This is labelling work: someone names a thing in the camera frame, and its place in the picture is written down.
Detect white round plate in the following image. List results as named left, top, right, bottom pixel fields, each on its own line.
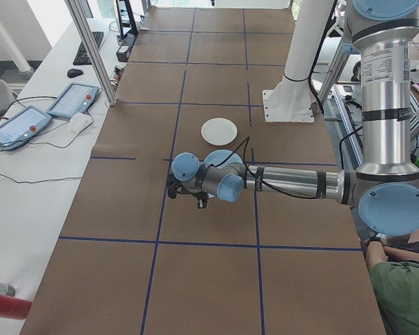
left=200, top=117, right=239, bottom=147

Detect person's forearm with watch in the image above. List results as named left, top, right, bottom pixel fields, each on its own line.
left=364, top=236, right=389, bottom=270

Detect light blue round plate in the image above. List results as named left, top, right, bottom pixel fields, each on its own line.
left=204, top=149, right=244, bottom=169

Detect white crumpled cloth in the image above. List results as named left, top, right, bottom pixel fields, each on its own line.
left=68, top=112, right=94, bottom=135

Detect blue-framed teach pendant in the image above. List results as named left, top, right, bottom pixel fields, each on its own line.
left=0, top=105, right=53, bottom=152
left=46, top=82, right=101, bottom=121

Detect black box with label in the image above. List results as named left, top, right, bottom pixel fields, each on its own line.
left=115, top=33, right=135, bottom=64

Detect grey metal clamp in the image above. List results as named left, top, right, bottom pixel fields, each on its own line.
left=64, top=0, right=118, bottom=106

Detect black keyboard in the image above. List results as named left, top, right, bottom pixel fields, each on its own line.
left=72, top=31, right=105, bottom=66

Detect black monitor stand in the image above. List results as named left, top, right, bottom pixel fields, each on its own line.
left=116, top=0, right=143, bottom=40

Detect silver can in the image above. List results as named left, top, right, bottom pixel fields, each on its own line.
left=0, top=278, right=17, bottom=298

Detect red cylinder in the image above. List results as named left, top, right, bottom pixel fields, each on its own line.
left=0, top=290, right=33, bottom=320

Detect white round pillar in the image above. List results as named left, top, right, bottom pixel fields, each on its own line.
left=0, top=6, right=33, bottom=75

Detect person in green shirt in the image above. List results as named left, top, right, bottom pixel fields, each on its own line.
left=367, top=260, right=419, bottom=335

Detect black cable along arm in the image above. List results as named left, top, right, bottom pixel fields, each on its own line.
left=212, top=137, right=319, bottom=200

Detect thin black desk cable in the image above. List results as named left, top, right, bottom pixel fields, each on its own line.
left=0, top=163, right=84, bottom=184
left=0, top=118, right=73, bottom=151

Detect black cable beside column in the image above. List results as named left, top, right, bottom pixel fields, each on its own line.
left=307, top=0, right=339, bottom=117

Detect white column with base plate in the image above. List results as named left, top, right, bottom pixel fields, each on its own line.
left=261, top=0, right=339, bottom=124

